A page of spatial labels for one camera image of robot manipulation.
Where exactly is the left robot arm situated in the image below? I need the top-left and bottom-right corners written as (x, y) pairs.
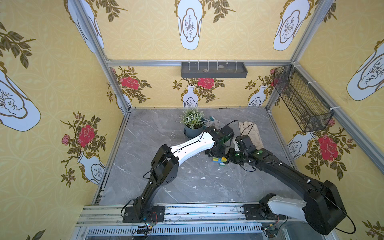
top-left (133, 125), bottom-right (234, 221)

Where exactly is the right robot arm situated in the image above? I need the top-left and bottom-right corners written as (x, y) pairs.
top-left (225, 135), bottom-right (348, 236)

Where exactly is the teal grey work glove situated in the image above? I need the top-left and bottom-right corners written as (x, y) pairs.
top-left (204, 116), bottom-right (224, 129)

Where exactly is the beige work glove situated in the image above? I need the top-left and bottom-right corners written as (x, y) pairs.
top-left (239, 121), bottom-right (264, 150)

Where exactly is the grey plant pot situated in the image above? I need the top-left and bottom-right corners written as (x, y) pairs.
top-left (184, 126), bottom-right (204, 139)

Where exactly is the green artificial plant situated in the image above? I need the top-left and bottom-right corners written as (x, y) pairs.
top-left (180, 108), bottom-right (205, 130)

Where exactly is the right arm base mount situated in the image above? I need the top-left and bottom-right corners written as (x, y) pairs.
top-left (241, 204), bottom-right (287, 222)

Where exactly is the grey wall shelf tray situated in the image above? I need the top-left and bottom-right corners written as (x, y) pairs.
top-left (181, 61), bottom-right (248, 79)

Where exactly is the black wire mesh basket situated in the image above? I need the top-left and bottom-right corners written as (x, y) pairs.
top-left (272, 65), bottom-right (334, 132)

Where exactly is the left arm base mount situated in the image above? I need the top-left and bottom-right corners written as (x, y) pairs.
top-left (121, 206), bottom-right (165, 224)

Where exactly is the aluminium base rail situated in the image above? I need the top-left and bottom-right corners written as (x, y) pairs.
top-left (71, 202), bottom-right (318, 240)

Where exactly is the aluminium corner post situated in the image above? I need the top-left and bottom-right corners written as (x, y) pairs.
top-left (74, 1), bottom-right (131, 115)

